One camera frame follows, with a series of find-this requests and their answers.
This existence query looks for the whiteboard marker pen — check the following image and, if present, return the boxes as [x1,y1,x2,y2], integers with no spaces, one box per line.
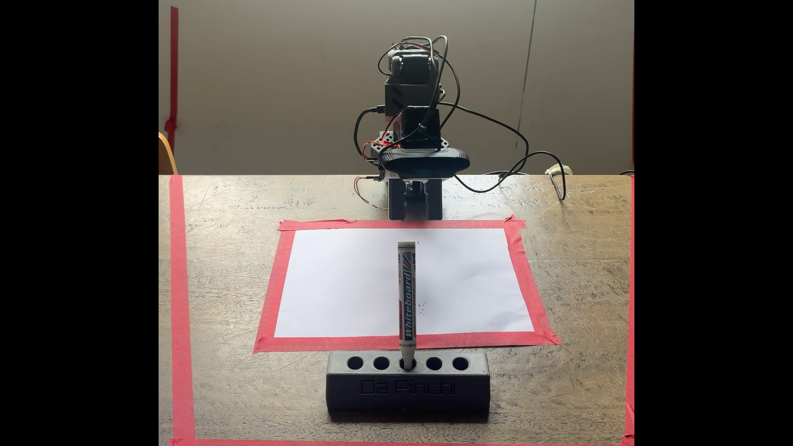
[397,242,417,371]

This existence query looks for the black pen holder block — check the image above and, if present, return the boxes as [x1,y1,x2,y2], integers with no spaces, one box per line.
[326,351,491,415]

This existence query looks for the black oval webcam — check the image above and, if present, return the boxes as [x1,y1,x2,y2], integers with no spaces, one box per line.
[378,147,470,181]

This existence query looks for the red tape strip on paper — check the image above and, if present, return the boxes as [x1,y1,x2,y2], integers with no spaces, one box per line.
[253,331,563,354]
[278,214,527,232]
[253,228,297,354]
[503,218,563,346]

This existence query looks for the white paper sheet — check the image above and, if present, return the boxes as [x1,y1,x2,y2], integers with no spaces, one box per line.
[274,228,535,339]

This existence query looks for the wooden chair back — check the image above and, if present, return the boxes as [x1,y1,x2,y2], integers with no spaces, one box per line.
[159,131,179,176]

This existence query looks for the long red table tape strip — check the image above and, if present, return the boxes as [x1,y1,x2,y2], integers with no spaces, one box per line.
[169,175,197,446]

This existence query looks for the orange wire bundle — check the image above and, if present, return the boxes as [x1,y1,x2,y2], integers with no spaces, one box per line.
[352,175,390,211]

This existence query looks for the long black cable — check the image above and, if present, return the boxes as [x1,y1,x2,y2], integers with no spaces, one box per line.
[434,37,568,203]

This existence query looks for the red vertical wall strip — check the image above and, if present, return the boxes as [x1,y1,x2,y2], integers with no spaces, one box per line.
[163,6,180,153]

